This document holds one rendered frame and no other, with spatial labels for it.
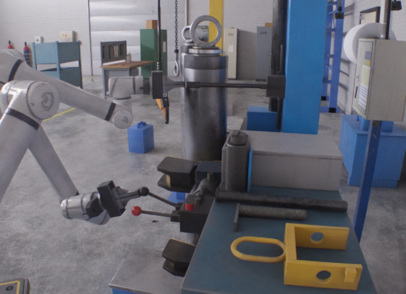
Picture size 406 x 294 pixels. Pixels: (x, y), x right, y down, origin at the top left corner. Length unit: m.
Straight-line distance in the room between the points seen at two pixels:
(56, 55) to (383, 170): 7.96
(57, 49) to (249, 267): 8.71
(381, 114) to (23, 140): 1.55
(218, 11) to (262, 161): 3.18
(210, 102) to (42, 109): 0.77
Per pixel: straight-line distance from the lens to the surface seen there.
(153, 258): 2.29
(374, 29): 2.03
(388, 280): 2.59
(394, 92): 1.75
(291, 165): 1.11
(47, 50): 9.39
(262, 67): 11.69
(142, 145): 4.47
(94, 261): 2.58
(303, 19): 1.46
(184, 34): 2.95
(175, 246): 1.74
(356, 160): 3.70
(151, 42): 8.81
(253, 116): 1.69
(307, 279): 0.74
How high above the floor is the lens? 1.56
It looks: 16 degrees down
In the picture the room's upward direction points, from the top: 1 degrees clockwise
